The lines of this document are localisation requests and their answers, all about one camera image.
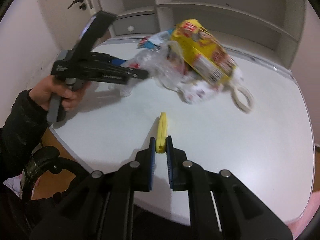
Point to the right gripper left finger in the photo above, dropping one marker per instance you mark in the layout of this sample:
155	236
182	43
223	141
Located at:
136	175

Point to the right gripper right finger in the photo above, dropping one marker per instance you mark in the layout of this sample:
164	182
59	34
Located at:
185	174

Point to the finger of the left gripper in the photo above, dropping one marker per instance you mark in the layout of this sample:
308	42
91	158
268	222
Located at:
108	73
106	58

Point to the small yellow plastic piece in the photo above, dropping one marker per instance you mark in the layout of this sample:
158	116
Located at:
161	133

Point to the clear plastic trash bag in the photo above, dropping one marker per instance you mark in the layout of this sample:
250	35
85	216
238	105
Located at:
162	57

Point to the patterned white face mask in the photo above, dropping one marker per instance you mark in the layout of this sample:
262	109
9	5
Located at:
195	89

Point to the yellow snack bag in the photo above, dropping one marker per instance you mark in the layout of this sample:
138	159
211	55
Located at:
203	52

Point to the black jacket sleeve forearm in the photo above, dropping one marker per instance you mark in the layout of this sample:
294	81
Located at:
21	133

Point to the person's left hand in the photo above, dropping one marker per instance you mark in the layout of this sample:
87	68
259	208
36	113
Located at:
42	93

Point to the grey drawer with white knob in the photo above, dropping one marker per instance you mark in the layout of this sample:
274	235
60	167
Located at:
141	24

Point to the white desk shelf hutch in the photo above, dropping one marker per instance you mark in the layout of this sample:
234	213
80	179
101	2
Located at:
266	30

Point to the white door with black handle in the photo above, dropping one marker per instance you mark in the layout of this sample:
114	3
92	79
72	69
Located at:
67	18

